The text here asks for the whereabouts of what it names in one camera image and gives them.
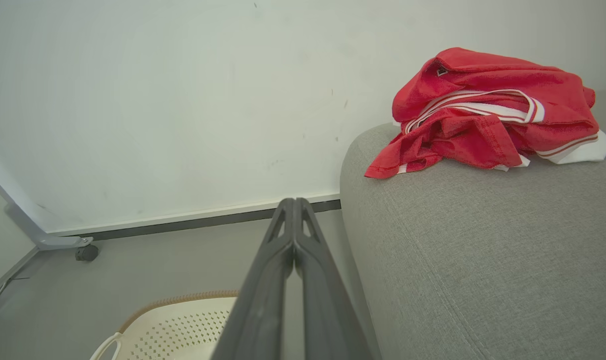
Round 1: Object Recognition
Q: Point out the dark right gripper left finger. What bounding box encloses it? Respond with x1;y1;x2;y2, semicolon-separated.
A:
210;198;297;360

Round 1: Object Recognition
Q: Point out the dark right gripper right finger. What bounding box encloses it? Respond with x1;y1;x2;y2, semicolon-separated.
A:
293;198;374;360

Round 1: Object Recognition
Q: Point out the red garment with white trim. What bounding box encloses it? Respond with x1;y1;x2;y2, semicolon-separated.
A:
363;47;606;180

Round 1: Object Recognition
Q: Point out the cream perforated laundry basket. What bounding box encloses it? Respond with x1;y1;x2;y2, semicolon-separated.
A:
88;290;240;360

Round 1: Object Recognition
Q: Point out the white and black baseboard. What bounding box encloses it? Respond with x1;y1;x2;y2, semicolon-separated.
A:
47;193;342;242

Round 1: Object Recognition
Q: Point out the grey fabric sofa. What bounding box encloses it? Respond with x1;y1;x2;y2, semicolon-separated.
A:
339;87;606;360

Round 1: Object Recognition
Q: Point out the black caster wheel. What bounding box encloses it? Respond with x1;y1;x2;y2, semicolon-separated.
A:
74;243;100;263

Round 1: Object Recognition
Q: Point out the grey metal frame leg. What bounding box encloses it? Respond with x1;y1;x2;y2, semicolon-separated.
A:
0;165;94;251

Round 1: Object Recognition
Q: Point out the thin floor cable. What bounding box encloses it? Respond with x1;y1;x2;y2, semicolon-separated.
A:
0;276;30;304

